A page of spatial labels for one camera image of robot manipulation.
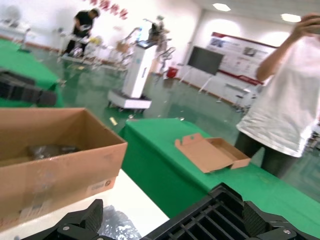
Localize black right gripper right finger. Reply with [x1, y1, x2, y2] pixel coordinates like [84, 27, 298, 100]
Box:
[241, 199, 320, 240]

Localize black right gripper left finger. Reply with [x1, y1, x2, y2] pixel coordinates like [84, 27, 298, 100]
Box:
[21, 198, 106, 240]

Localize translucent dark antistatic bag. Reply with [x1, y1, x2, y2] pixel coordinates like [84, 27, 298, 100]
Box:
[101, 204, 141, 240]

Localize black slotted container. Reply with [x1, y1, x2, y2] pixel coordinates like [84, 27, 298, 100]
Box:
[142, 183, 320, 240]

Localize large open brown cardboard box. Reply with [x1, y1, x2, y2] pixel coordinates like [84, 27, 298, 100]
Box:
[0, 107, 129, 235]

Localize flat unfolded small cardboard box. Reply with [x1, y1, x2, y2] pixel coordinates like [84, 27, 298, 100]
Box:
[174, 132, 252, 174]

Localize red box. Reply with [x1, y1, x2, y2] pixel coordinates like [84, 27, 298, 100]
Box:
[166, 65, 180, 80]

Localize crinkled silver antistatic bag bundle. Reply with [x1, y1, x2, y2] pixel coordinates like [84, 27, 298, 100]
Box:
[26, 143, 81, 160]

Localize green tablecloth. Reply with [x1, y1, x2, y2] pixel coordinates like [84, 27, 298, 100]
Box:
[0, 37, 65, 109]
[119, 117, 320, 240]

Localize person in white t-shirt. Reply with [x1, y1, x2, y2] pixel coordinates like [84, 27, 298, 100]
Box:
[234, 12, 320, 179]

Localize white desk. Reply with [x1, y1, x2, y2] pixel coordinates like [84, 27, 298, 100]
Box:
[223, 81, 260, 112]

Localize black foam blocks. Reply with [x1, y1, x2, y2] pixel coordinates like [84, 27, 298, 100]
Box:
[0, 69, 58, 108]

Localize white tower mobile robot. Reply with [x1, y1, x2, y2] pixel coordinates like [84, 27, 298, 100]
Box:
[106, 16, 177, 110]

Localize black screen on stand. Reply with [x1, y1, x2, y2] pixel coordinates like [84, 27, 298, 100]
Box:
[186, 45, 225, 103]

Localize person in black clothes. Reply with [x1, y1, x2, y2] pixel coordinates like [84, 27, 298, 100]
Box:
[60, 8, 101, 58]

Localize ceiling light panel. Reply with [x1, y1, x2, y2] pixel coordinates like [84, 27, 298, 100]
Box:
[211, 2, 232, 12]
[280, 13, 303, 23]

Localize wall poster with red stripe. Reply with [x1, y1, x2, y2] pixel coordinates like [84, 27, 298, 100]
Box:
[206, 31, 279, 85]

